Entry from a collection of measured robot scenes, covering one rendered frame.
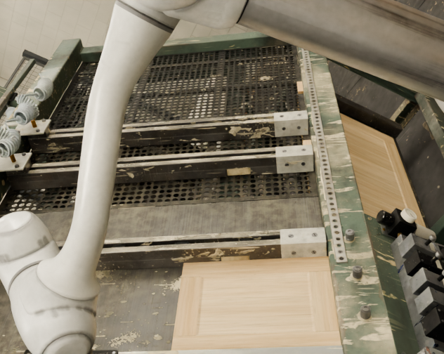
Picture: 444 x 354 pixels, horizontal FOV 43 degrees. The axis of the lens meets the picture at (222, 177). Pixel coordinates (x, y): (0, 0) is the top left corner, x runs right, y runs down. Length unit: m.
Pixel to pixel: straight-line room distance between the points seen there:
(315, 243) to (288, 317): 0.23
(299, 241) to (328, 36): 0.90
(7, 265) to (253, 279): 0.75
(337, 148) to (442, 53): 1.20
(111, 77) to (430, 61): 0.47
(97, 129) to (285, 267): 0.82
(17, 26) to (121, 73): 7.31
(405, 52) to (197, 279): 0.98
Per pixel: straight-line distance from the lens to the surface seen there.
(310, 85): 2.35
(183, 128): 2.11
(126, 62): 0.90
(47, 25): 8.00
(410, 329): 1.45
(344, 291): 1.47
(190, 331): 1.45
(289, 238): 1.57
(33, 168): 2.11
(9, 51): 8.50
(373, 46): 0.76
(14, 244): 0.98
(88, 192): 0.87
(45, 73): 2.75
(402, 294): 1.52
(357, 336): 1.38
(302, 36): 0.75
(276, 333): 1.42
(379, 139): 2.84
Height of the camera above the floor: 1.59
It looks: 13 degrees down
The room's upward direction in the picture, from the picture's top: 67 degrees counter-clockwise
